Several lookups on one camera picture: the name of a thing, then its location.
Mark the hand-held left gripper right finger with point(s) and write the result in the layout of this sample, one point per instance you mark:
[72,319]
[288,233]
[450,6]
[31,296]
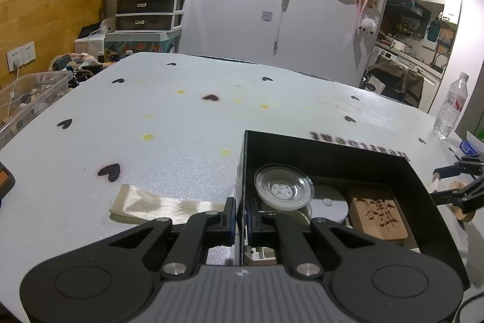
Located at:
[249,228]

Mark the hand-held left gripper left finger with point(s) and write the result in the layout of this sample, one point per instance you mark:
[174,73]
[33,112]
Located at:
[229,228]

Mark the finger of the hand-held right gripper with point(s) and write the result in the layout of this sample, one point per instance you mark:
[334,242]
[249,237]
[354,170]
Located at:
[469,166]
[469,196]

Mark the round wooden disc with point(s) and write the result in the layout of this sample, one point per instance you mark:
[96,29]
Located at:
[467,215]

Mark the carved wooden block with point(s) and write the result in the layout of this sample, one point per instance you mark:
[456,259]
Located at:
[378,215]

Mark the black cardboard box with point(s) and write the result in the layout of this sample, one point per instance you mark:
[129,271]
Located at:
[325,152]

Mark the small blue box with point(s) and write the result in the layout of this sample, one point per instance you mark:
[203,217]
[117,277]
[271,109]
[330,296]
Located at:
[469,147]

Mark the white plastic part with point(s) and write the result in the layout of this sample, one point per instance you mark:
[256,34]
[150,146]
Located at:
[261,254]

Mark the grey round lid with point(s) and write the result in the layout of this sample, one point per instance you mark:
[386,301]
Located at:
[304,217]

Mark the clear plastic water bottle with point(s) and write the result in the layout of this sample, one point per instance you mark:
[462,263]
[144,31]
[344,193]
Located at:
[452,107]

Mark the chair with brown jacket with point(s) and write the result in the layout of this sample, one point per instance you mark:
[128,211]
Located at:
[397,81]

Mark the teal hanging bottle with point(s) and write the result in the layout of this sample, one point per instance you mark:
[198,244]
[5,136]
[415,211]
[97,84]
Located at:
[433,29]

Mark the kitchen spice shelf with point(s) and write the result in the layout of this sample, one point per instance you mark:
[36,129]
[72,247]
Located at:
[410,22]

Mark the white plush sheep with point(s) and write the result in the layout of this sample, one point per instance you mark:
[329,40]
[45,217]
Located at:
[366,26]

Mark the patterned cabinet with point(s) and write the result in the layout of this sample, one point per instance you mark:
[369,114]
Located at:
[143,45]

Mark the pile of plush clutter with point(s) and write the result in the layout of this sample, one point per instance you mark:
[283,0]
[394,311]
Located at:
[75,67]

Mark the white box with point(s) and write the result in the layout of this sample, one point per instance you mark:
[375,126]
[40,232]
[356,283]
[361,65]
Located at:
[90,47]

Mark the black power strip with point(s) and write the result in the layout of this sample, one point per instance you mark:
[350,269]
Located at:
[4,183]

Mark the clear plastic storage bin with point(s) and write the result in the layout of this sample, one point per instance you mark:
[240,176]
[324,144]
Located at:
[37,96]

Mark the white plastic drawer unit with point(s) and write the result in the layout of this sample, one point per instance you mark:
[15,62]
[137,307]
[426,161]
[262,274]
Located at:
[149,5]

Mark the black tablet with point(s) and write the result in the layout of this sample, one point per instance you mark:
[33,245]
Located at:
[89,31]

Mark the small wall switch plate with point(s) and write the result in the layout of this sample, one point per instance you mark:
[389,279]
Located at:
[266,16]

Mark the white wall sockets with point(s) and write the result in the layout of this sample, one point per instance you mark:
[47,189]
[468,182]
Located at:
[20,55]

